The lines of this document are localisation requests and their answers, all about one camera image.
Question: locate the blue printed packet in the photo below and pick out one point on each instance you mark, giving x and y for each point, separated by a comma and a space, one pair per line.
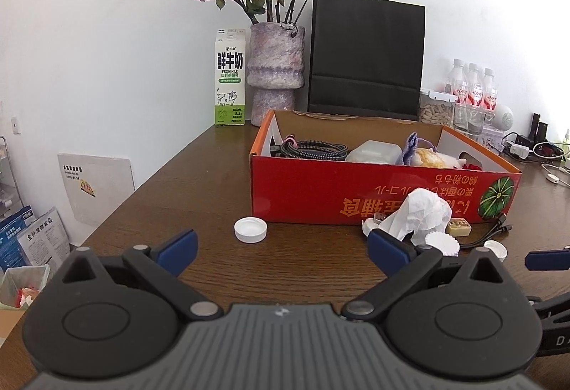
13, 238

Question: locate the clear jar of seeds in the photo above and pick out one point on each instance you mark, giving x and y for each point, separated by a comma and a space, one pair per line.
435, 109

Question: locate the small white cap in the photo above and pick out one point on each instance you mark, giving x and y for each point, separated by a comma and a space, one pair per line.
495, 249

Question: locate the clear drinking glass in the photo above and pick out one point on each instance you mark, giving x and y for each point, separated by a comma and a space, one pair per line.
470, 120

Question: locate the small clear spray bottle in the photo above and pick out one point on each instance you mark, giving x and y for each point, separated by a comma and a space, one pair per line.
566, 143

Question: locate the white round speaker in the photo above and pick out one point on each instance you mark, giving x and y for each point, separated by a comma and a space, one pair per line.
503, 116

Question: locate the yellow plush toy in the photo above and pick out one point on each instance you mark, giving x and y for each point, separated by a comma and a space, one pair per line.
425, 157

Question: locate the translucent trash bin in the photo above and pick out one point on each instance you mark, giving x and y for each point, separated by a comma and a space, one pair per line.
22, 287

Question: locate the purple textured vase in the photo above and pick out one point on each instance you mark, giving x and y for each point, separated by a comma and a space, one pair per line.
276, 69

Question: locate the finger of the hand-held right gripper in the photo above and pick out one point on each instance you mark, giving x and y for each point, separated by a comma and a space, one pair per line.
550, 259

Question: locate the lavender cloth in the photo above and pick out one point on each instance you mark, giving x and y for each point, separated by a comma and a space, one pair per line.
412, 149

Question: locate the white soft toy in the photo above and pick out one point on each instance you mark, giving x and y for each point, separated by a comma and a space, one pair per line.
449, 160

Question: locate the white and green milk carton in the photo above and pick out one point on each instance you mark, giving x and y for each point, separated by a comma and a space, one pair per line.
230, 78

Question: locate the white printed paper bag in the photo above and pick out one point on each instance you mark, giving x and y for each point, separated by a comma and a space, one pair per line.
44, 238

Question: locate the black paper bag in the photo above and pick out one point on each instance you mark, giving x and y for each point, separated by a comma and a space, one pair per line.
365, 51

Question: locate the red and orange cardboard box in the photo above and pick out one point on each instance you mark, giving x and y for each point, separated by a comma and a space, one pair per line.
311, 189

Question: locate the white plug charger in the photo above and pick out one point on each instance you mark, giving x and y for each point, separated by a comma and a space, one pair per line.
519, 151

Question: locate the white sheet with sticker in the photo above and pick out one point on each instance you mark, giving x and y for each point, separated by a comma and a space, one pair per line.
98, 185

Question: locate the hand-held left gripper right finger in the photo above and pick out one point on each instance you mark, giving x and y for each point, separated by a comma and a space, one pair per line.
387, 249

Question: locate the white bottle cap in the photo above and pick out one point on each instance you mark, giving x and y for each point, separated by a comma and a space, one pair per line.
250, 230

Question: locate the black power adapter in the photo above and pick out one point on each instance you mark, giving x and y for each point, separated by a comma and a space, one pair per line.
516, 138

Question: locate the red knitted item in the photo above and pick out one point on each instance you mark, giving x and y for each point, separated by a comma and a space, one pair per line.
473, 167

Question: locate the white wall outlet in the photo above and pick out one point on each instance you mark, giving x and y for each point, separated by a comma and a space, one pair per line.
16, 125

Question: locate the clear bottle with red label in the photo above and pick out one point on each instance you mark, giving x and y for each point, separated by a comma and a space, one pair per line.
474, 89
456, 85
490, 94

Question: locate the white floral tin box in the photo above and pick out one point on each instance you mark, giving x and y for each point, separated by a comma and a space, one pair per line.
494, 138

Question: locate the small beige box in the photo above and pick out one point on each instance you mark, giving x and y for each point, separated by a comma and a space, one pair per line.
458, 226

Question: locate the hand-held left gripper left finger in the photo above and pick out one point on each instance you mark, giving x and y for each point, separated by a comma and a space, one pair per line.
178, 249

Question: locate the white tissue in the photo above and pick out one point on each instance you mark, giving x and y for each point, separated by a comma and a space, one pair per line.
418, 212

